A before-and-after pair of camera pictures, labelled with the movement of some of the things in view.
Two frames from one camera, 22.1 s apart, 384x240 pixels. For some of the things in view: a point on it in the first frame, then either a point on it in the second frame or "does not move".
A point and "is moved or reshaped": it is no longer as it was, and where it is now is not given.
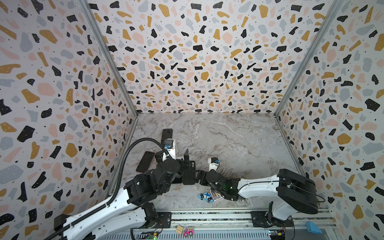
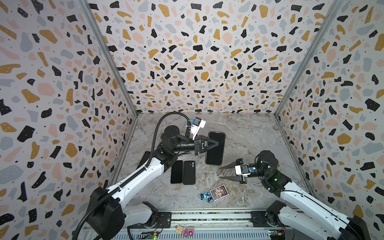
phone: [167, 133] is moved or reshaped
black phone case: [189, 175] does not move
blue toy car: [206, 196] does not move
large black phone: [179, 179] does not move
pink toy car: [189, 231] does not move
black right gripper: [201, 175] -> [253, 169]
